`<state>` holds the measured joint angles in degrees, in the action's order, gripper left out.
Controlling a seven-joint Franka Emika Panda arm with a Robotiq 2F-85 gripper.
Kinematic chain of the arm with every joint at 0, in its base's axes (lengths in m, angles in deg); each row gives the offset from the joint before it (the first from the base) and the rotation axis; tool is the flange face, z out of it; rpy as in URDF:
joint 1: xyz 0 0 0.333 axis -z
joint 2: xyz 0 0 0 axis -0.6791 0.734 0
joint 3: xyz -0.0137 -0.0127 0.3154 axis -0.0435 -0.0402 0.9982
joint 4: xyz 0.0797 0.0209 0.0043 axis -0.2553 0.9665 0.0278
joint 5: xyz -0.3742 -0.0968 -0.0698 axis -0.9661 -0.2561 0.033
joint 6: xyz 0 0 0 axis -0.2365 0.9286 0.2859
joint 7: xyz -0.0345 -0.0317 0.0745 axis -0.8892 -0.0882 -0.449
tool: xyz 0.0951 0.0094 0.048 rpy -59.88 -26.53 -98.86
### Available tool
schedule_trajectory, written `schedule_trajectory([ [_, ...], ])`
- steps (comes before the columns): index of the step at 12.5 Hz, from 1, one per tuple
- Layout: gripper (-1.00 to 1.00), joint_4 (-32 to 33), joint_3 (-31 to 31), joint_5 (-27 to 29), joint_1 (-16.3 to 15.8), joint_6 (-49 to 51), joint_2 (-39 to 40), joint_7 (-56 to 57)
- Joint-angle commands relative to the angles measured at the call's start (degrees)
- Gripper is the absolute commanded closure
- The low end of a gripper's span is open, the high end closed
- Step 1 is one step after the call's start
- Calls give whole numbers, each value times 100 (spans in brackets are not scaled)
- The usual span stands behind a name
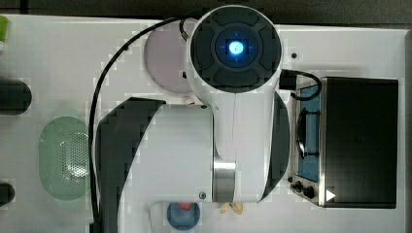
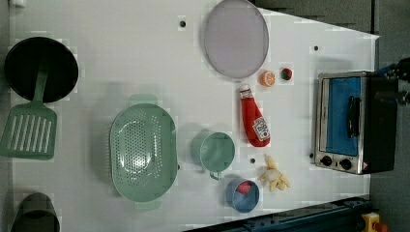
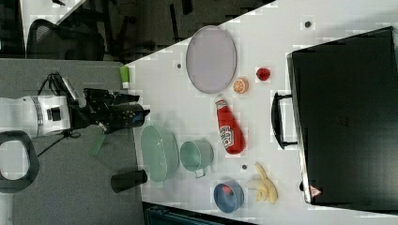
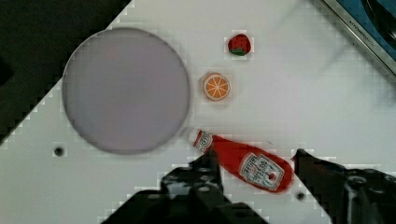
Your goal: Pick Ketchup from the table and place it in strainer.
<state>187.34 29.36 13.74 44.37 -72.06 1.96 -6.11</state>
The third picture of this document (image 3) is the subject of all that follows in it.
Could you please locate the green slotted spatula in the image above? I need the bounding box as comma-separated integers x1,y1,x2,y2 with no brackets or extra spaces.
89,134,106,156

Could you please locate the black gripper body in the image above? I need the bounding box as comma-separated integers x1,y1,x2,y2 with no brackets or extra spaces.
69,88,145,134

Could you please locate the red strawberry toy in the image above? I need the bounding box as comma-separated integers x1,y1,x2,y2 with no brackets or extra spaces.
256,67,270,82

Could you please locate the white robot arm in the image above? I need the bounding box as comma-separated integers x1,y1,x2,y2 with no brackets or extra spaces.
1,88,150,138

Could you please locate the green metal cup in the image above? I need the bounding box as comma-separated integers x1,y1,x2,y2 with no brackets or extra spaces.
180,139,214,178

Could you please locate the black toaster oven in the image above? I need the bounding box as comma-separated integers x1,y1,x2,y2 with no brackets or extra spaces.
287,26,398,215

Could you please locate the grey round plate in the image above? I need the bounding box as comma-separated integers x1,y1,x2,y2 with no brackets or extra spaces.
186,25,237,94

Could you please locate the black cylinder cup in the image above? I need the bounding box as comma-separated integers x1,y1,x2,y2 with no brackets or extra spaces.
111,170,147,193

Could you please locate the green oval strainer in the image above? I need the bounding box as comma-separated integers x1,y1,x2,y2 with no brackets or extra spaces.
141,125,179,183

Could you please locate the red plush ketchup bottle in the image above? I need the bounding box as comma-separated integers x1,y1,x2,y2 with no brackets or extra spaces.
215,97,246,155

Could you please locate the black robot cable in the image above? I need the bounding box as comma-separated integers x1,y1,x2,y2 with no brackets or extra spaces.
37,72,82,158

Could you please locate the black office chair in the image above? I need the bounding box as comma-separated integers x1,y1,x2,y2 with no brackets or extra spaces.
26,19,105,61

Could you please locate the orange slice toy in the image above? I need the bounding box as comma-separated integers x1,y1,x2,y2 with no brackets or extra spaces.
233,77,249,94

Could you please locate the green marker bottle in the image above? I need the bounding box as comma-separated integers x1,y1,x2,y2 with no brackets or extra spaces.
120,66,130,89

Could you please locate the red toy in bowl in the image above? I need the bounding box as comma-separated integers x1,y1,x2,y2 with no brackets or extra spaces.
222,185,233,195

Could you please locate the peeled banana toy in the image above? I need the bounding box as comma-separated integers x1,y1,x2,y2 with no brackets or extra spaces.
246,162,278,204

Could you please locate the blue bowl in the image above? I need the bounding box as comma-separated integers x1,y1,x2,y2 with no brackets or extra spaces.
213,180,244,214

